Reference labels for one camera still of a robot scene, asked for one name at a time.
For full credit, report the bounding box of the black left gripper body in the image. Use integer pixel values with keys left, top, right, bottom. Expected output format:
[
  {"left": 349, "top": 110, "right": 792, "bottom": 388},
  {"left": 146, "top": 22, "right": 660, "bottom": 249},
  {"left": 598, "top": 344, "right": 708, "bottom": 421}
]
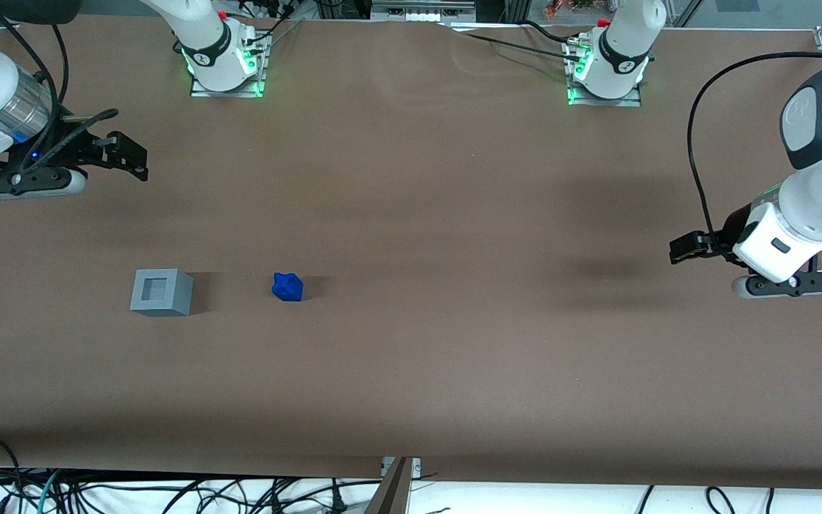
[{"left": 711, "top": 206, "right": 758, "bottom": 266}]

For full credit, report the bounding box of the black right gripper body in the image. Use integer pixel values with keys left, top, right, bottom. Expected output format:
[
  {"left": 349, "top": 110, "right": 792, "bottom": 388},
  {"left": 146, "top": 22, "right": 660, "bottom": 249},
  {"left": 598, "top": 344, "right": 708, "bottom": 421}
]
[{"left": 4, "top": 114, "right": 110, "bottom": 173}]

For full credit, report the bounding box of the blue plastic part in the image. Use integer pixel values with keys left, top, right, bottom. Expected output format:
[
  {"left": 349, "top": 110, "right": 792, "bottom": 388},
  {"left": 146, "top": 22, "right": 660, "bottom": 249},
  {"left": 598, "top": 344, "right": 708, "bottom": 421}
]
[{"left": 271, "top": 272, "right": 305, "bottom": 303}]

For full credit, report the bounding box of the gray square base block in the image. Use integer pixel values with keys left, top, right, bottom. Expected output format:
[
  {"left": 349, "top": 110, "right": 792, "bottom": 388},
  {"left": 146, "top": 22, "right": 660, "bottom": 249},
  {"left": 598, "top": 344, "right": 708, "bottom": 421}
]
[{"left": 130, "top": 268, "right": 194, "bottom": 317}]

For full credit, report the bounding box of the brown table cover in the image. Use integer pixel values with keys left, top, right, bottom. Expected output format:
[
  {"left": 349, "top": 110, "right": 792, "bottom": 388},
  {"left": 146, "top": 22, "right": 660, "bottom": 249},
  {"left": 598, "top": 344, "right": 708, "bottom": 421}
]
[{"left": 0, "top": 14, "right": 822, "bottom": 490}]

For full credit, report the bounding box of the orange background clutter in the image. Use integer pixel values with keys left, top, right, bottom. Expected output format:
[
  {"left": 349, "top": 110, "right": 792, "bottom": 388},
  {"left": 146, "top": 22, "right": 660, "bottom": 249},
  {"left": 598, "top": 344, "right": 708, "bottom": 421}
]
[{"left": 543, "top": 0, "right": 599, "bottom": 19}]

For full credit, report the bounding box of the grey background box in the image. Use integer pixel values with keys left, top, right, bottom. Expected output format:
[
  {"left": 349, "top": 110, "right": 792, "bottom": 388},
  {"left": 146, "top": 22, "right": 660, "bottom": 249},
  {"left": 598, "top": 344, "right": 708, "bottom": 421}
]
[{"left": 370, "top": 0, "right": 477, "bottom": 23}]

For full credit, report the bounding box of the aluminium profile beam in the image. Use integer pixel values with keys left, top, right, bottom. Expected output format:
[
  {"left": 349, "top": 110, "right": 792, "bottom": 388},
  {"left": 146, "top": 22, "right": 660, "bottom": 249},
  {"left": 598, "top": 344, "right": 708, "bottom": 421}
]
[{"left": 365, "top": 457, "right": 422, "bottom": 514}]

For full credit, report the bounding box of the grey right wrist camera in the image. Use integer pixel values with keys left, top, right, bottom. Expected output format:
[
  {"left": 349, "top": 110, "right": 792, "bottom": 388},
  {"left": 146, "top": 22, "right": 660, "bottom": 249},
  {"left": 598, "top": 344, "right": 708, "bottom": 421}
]
[{"left": 0, "top": 167, "right": 88, "bottom": 200}]

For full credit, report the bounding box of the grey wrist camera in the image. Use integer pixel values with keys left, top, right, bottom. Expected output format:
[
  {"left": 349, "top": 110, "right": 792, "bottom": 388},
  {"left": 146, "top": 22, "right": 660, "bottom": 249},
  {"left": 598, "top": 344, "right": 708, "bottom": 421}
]
[
  {"left": 0, "top": 167, "right": 88, "bottom": 200},
  {"left": 731, "top": 271, "right": 822, "bottom": 300}
]

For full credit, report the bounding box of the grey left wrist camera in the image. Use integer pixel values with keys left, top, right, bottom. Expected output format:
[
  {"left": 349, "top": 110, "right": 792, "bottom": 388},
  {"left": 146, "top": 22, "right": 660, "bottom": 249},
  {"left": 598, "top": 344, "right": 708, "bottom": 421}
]
[{"left": 731, "top": 271, "right": 822, "bottom": 300}]

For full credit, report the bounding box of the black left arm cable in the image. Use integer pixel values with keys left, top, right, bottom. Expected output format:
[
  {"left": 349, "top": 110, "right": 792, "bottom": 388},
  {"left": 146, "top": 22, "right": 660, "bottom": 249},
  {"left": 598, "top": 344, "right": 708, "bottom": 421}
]
[{"left": 687, "top": 51, "right": 822, "bottom": 259}]

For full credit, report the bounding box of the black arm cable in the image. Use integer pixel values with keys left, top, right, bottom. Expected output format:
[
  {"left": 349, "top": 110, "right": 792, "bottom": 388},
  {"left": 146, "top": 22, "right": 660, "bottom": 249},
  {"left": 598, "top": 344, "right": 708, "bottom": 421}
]
[
  {"left": 0, "top": 11, "right": 120, "bottom": 176},
  {"left": 687, "top": 51, "right": 822, "bottom": 259}
]

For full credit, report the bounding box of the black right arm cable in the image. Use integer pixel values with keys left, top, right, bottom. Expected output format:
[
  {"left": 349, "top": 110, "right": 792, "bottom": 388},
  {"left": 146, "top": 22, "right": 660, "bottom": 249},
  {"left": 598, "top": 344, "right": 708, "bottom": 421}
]
[{"left": 0, "top": 11, "right": 120, "bottom": 176}]

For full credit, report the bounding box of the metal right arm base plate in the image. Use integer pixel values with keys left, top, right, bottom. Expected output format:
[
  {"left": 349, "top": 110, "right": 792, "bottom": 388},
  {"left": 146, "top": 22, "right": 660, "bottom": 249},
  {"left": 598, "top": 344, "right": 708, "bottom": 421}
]
[{"left": 189, "top": 32, "right": 268, "bottom": 99}]

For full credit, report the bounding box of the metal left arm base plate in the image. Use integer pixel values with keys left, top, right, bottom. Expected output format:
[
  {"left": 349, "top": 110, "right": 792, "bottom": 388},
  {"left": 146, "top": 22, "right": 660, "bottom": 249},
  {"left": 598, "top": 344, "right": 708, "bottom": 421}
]
[{"left": 567, "top": 39, "right": 643, "bottom": 109}]

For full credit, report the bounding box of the short black base cable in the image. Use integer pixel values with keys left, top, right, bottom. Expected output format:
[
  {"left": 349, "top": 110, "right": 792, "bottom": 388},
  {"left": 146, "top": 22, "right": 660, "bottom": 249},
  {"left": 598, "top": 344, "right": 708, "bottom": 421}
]
[{"left": 522, "top": 19, "right": 574, "bottom": 45}]

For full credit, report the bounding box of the long black base cable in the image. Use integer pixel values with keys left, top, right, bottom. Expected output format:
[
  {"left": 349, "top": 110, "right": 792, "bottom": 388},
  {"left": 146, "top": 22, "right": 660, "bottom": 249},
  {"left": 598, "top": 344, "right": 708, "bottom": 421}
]
[{"left": 447, "top": 27, "right": 587, "bottom": 62}]

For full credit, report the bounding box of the teal floor cable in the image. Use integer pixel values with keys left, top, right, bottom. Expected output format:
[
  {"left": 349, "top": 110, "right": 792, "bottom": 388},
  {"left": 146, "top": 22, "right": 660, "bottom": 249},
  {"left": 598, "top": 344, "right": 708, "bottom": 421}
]
[{"left": 35, "top": 468, "right": 64, "bottom": 514}]

